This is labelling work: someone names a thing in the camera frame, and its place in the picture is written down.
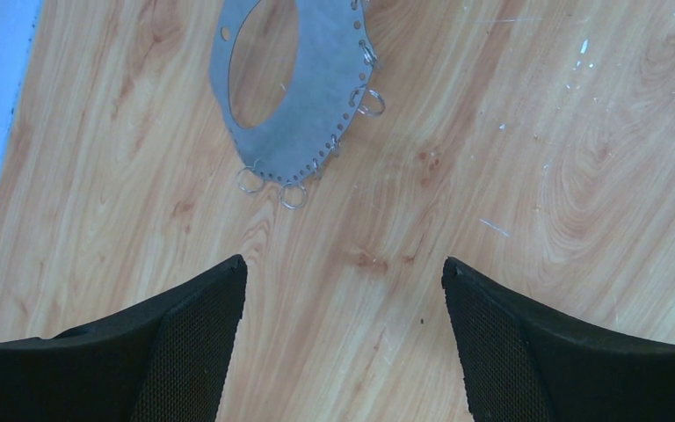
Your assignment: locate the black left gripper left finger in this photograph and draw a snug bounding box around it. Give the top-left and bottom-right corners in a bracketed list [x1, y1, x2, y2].
[0, 255, 248, 421]

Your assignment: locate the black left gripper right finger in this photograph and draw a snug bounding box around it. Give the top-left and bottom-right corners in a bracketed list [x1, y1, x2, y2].
[441, 257, 675, 421]

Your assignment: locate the metal key organizer plate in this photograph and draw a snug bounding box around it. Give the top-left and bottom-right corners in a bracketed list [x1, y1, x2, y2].
[208, 0, 374, 186]

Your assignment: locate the small split ring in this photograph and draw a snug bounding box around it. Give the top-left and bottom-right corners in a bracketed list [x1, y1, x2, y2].
[279, 181, 308, 211]
[236, 165, 265, 195]
[356, 87, 387, 118]

